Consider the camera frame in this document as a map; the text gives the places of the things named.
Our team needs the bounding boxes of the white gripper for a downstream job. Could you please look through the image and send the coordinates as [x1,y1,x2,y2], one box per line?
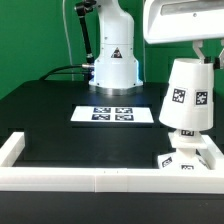
[143,0,224,70]

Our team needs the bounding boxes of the white lamp shade cone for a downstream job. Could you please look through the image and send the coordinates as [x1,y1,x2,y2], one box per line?
[159,58,214,131]

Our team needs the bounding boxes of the white lamp bulb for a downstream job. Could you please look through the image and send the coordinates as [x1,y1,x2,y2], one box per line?
[180,130,195,137]

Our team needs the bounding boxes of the white lamp base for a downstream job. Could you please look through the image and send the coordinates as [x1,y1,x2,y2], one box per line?
[157,129,208,171]

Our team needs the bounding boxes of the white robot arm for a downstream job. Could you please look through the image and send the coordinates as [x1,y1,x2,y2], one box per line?
[89,0,224,95]

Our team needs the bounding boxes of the white marker tag plate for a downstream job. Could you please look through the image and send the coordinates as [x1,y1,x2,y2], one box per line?
[71,106,154,123]

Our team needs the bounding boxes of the white U-shaped fence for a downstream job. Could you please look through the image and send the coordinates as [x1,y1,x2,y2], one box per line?
[0,132,224,194]

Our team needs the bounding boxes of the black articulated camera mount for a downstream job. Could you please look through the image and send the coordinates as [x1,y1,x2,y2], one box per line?
[75,0,96,64]

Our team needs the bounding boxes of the grey thin cable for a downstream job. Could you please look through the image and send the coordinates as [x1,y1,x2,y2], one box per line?
[61,0,76,82]

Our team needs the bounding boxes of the black thick cable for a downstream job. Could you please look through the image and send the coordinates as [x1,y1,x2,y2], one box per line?
[39,64,95,82]

